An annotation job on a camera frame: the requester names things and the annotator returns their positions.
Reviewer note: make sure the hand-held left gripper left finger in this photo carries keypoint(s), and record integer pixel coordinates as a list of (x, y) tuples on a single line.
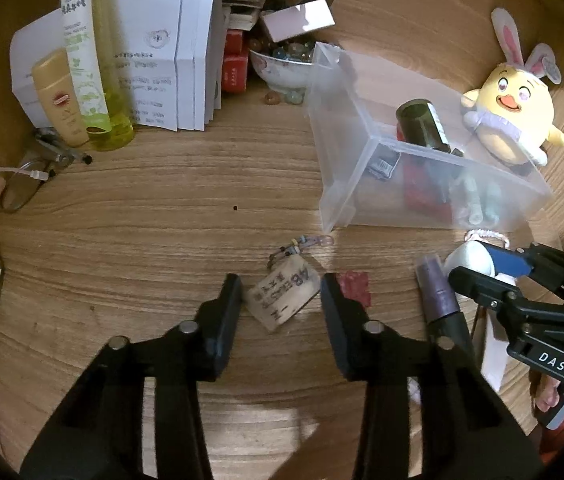
[(227, 320)]

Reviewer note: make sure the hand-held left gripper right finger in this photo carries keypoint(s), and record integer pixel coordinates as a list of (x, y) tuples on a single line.
[(334, 325)]

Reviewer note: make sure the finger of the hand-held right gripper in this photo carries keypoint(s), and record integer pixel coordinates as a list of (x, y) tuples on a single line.
[(509, 261), (482, 284)]

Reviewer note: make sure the white tape roll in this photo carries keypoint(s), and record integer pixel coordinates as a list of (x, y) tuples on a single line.
[(468, 260)]

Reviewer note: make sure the purple glitter pen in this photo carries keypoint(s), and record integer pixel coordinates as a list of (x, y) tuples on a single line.
[(437, 295)]

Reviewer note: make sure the pink cosmetic tube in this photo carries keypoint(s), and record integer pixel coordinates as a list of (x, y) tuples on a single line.
[(493, 355)]

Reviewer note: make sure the mint green small bottle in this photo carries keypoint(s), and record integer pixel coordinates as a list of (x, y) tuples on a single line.
[(472, 200)]

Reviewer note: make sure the red foil packet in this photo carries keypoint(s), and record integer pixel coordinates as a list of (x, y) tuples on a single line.
[(427, 182)]

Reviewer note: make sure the small barcode label pack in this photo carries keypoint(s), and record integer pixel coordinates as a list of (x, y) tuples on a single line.
[(383, 162)]

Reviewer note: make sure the dark green glass bottle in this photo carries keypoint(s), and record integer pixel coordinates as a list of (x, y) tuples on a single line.
[(421, 122)]

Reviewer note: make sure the clear plastic storage box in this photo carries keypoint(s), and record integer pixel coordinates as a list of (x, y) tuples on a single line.
[(357, 110)]

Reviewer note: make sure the person's right hand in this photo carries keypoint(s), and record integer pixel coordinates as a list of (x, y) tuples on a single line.
[(546, 392)]

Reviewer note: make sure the dark red patch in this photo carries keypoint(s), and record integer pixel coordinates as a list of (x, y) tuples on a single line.
[(355, 285)]

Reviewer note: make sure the yellow chick plush toy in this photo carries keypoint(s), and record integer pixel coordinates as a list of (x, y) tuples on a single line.
[(509, 120)]

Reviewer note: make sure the loose glass marble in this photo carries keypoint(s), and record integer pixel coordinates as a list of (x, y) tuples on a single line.
[(293, 96), (272, 98)]

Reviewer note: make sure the yellow-green spray bottle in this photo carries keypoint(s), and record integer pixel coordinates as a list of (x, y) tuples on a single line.
[(114, 110)]

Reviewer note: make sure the eyeglasses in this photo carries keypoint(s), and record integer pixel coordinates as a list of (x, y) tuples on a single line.
[(24, 187)]

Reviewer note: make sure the red small boxes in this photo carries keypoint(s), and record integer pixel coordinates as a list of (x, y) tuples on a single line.
[(234, 67)]

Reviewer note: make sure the white bowl of marbles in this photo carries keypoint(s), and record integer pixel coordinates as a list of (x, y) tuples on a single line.
[(282, 67)]

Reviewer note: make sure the white paper booklets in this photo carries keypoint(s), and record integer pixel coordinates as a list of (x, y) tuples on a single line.
[(167, 60)]

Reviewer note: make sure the orange sunscreen bottle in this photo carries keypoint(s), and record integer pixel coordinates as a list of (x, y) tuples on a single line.
[(59, 100)]

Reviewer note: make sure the white leaf print tube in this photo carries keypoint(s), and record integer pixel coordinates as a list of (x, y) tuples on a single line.
[(84, 60)]

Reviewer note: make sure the open pink cardboard box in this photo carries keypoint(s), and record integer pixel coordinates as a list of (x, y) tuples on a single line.
[(297, 20)]

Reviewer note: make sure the stack of cards and books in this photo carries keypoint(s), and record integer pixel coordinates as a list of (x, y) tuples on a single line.
[(247, 5)]

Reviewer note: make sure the white cardboard box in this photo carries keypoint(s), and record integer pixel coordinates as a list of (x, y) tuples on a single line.
[(24, 65)]

